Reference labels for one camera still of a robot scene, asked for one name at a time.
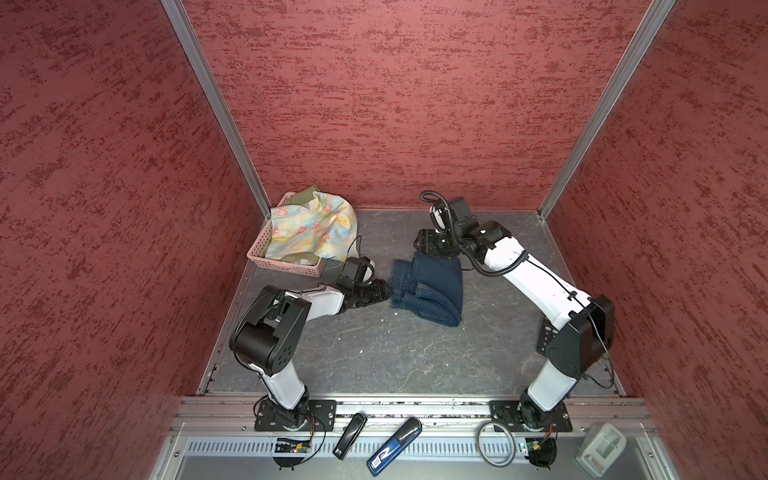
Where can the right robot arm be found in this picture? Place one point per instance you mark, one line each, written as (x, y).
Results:
(583, 325)

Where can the aluminium front rail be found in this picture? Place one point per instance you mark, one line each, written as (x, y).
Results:
(226, 425)

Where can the right aluminium corner post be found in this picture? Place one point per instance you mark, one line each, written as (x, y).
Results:
(646, 31)

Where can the blue denim skirt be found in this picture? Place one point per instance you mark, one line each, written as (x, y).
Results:
(430, 287)

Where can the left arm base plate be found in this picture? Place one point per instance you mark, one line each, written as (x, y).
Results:
(321, 414)

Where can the black calculator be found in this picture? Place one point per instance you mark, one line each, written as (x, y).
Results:
(545, 335)

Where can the blue black handheld device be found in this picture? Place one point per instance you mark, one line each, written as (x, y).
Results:
(394, 446)

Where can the pastel floral skirt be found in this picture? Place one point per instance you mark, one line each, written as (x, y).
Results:
(326, 227)

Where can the circuit board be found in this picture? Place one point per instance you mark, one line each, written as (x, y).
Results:
(541, 453)
(289, 453)

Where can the left aluminium corner post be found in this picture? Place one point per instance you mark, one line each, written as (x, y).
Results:
(189, 41)

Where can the right circuit board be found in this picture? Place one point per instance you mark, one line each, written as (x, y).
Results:
(541, 453)

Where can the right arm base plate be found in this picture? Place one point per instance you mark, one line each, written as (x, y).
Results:
(507, 413)

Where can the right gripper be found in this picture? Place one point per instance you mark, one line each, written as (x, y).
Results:
(427, 243)

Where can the pink plastic basket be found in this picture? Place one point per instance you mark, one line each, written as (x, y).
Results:
(308, 266)

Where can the left circuit board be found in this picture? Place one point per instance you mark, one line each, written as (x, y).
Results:
(289, 453)

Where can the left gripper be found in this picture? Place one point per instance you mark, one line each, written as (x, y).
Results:
(379, 292)

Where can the aluminium corner post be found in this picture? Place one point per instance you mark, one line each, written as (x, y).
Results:
(189, 41)
(646, 31)

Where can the olive green garment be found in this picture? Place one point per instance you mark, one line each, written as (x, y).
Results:
(303, 197)

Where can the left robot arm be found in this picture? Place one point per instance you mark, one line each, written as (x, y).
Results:
(267, 337)

